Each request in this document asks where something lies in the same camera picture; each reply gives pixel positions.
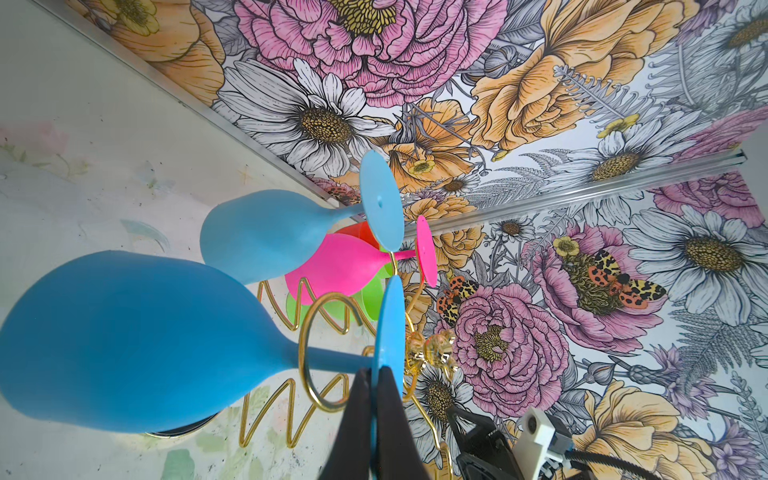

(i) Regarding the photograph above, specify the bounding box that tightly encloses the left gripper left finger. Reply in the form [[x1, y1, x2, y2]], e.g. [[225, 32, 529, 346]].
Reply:
[[319, 369, 373, 480]]

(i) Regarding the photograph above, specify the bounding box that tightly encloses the red wine glass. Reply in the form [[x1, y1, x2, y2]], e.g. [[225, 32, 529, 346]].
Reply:
[[336, 222, 380, 249]]

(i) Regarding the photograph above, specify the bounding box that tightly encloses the green wine glass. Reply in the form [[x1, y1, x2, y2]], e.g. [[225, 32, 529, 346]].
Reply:
[[285, 266, 394, 325]]

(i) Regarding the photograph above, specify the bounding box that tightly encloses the gold wire wine glass rack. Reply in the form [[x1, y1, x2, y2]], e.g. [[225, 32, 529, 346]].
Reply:
[[143, 251, 460, 480]]

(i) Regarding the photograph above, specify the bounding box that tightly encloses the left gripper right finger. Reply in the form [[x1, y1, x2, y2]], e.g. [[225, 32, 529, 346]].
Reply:
[[374, 367, 428, 480]]

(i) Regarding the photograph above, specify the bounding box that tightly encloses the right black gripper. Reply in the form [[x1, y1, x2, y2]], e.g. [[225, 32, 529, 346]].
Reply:
[[447, 407, 522, 480]]

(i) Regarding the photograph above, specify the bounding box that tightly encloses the pink wine glass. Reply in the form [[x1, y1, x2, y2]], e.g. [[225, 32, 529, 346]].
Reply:
[[285, 215, 438, 299]]

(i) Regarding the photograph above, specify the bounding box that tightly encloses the back light blue wine glass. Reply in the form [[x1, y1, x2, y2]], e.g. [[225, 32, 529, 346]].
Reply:
[[199, 150, 405, 285]]

